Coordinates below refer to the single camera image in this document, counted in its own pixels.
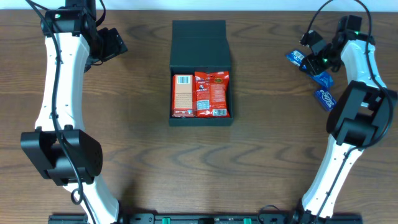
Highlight red Hacks candy bag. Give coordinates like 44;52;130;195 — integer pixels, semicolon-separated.
195;71;230;118

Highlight orange-red snack box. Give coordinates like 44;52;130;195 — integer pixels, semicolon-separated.
171;74;197;118

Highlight blue Eclipse mint pack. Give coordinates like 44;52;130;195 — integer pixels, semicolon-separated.
314;88;336;111

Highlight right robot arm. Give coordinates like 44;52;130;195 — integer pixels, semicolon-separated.
291;15;397;223

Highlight blue Oreo cookie pack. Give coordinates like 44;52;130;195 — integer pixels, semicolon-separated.
285;49;334;90

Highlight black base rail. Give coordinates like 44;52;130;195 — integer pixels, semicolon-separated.
47;213;363;224

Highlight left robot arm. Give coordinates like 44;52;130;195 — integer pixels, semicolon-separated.
21;1;127;223

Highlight black box with lid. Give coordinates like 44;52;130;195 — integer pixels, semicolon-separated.
169;20;234;126

